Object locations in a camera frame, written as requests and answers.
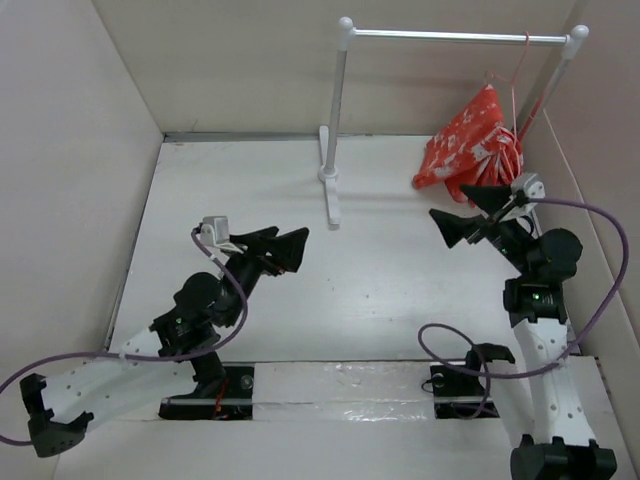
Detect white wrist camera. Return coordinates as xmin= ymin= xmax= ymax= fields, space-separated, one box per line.
xmin=503 ymin=173 xmax=546 ymax=221
xmin=199 ymin=216 xmax=231 ymax=250

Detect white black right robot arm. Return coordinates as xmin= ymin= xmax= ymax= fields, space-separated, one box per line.
xmin=430 ymin=180 xmax=617 ymax=479

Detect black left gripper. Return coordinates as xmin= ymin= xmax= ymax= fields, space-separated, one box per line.
xmin=222 ymin=226 xmax=310 ymax=327

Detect red white tie-dye trousers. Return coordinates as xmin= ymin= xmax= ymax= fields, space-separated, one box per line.
xmin=412 ymin=84 xmax=524 ymax=204

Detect pink wire hanger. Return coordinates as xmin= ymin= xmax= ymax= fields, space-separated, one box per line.
xmin=482 ymin=31 xmax=534 ymax=151

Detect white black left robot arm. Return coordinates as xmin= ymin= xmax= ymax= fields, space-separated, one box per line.
xmin=19 ymin=216 xmax=310 ymax=458

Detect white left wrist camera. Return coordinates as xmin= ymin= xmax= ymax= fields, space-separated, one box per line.
xmin=199 ymin=216 xmax=231 ymax=250

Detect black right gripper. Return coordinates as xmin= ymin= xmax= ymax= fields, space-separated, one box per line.
xmin=430 ymin=181 xmax=534 ymax=277

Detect white clothes rack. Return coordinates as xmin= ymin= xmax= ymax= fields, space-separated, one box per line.
xmin=318 ymin=17 xmax=590 ymax=230

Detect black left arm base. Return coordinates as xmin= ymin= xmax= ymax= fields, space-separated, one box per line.
xmin=158 ymin=353 xmax=256 ymax=421

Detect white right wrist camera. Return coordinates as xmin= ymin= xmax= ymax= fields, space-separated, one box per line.
xmin=503 ymin=173 xmax=546 ymax=221

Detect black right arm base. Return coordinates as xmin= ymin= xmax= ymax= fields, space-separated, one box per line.
xmin=421 ymin=343 xmax=515 ymax=420

